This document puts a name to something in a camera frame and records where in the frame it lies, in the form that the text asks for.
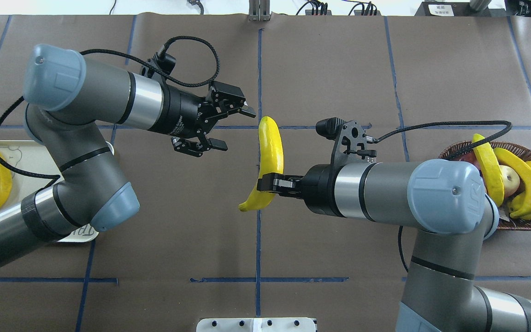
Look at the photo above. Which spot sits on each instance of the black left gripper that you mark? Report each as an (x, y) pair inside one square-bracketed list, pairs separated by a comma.
[(180, 113)]

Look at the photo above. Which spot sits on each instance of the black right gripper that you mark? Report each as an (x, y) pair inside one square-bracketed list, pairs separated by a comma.
[(317, 184)]

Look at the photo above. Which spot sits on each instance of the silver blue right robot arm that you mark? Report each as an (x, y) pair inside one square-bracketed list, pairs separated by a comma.
[(447, 204)]

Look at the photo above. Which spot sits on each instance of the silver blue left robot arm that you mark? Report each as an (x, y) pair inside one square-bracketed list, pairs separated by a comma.
[(67, 92)]

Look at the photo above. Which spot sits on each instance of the brown wicker basket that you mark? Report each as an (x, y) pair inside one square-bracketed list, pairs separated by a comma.
[(521, 152)]

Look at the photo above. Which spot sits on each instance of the red yellow apple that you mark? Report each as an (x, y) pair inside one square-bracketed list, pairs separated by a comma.
[(511, 180)]

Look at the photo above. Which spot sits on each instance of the aluminium frame post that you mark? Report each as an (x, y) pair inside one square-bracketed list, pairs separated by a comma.
[(259, 10)]

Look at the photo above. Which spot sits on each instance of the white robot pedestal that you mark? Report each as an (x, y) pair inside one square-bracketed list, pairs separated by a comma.
[(258, 324)]

